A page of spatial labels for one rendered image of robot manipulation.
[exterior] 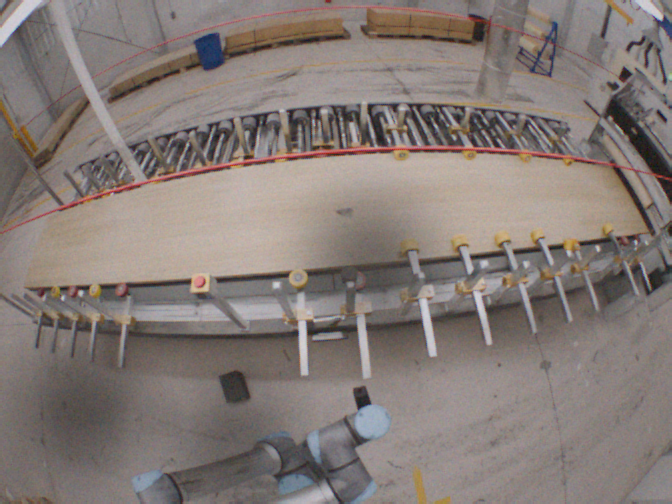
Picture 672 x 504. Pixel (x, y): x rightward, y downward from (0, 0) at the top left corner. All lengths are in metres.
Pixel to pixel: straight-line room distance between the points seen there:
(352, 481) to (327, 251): 0.97
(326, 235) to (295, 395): 1.16
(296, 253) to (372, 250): 0.34
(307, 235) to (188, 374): 1.49
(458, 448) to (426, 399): 0.46
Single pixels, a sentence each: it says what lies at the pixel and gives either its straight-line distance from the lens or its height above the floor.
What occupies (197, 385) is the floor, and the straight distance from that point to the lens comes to 2.33.
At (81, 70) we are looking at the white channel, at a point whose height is 1.87.
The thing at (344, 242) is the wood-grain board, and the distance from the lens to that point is 1.37.
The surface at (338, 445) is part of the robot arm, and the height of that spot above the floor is 1.30.
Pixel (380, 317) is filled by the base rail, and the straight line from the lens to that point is 1.43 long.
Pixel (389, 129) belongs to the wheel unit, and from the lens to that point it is 1.89.
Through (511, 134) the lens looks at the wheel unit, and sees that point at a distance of 2.28.
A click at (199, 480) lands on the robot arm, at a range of 1.00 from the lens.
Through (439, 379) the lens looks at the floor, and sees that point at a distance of 2.16.
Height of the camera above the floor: 2.06
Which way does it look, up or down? 59 degrees down
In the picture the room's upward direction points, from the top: 4 degrees counter-clockwise
